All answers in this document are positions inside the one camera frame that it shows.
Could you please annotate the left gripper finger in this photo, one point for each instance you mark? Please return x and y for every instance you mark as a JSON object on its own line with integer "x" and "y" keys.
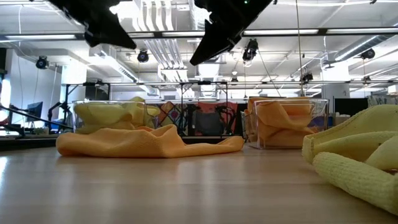
{"x": 92, "y": 39}
{"x": 113, "y": 35}

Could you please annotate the yellow microfiber towel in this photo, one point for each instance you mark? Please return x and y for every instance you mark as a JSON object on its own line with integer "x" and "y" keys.
{"x": 357, "y": 180}
{"x": 140, "y": 109}
{"x": 99, "y": 113}
{"x": 105, "y": 127}

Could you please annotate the black background robot arm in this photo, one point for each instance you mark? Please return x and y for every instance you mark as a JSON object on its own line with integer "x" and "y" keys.
{"x": 228, "y": 118}

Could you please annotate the black ceiling spotlight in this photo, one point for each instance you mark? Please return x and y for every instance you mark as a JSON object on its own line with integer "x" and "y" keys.
{"x": 42, "y": 62}
{"x": 143, "y": 56}
{"x": 307, "y": 77}
{"x": 250, "y": 49}
{"x": 367, "y": 53}

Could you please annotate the thin hanging rod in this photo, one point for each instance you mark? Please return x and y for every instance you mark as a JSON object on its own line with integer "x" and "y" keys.
{"x": 299, "y": 46}

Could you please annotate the clear plastic basket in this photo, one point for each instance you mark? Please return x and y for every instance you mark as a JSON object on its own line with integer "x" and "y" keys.
{"x": 320, "y": 124}
{"x": 109, "y": 101}

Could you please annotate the red hanging cloth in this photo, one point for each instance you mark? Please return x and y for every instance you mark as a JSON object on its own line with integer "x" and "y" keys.
{"x": 217, "y": 107}

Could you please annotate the black overhead crossbar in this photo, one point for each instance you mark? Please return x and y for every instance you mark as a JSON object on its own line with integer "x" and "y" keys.
{"x": 322, "y": 31}

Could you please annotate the colourful patchwork quilt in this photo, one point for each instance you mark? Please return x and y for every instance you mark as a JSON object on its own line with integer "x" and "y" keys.
{"x": 171, "y": 118}

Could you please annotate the black computer monitor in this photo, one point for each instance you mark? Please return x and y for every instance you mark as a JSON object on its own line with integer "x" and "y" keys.
{"x": 35, "y": 110}

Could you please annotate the black diagonal bar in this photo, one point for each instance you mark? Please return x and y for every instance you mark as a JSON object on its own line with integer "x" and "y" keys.
{"x": 37, "y": 117}

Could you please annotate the cardboard box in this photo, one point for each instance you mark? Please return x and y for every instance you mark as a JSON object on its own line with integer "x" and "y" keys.
{"x": 340, "y": 119}

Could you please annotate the black panel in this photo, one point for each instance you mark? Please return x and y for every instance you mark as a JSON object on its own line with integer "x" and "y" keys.
{"x": 351, "y": 107}

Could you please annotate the blue white patterned cloth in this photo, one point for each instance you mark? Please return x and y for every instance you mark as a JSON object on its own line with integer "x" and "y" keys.
{"x": 382, "y": 100}

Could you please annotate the silver ventilation duct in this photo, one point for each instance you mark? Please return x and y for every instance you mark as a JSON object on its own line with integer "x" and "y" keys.
{"x": 357, "y": 49}

